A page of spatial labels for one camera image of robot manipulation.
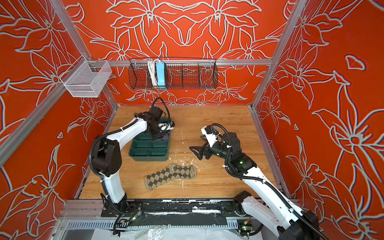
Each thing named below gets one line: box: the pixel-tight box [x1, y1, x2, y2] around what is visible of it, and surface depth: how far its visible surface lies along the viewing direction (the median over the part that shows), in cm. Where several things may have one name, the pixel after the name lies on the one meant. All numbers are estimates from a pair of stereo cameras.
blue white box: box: [156, 62, 166, 89], surface depth 91 cm
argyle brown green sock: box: [144, 163, 197, 191], surface depth 85 cm
